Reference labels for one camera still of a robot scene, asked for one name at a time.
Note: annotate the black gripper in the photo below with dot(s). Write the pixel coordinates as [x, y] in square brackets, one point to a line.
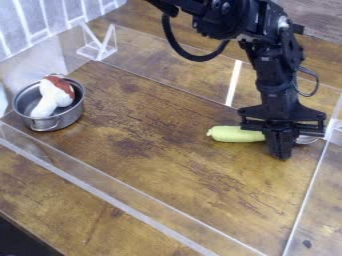
[305, 121]

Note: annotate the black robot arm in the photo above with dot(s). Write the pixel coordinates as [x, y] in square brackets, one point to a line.
[259, 24]

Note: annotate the small silver metal pot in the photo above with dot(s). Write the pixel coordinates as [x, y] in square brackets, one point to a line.
[63, 117]

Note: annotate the clear acrylic barrier panel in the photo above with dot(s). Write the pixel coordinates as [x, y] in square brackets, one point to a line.
[181, 226]

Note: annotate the plush mushroom toy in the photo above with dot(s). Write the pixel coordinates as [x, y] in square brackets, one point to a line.
[58, 94]

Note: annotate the black wall strip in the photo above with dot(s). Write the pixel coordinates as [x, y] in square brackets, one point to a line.
[299, 29]

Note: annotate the clear acrylic triangular bracket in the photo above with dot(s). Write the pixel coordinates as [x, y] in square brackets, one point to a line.
[98, 49]

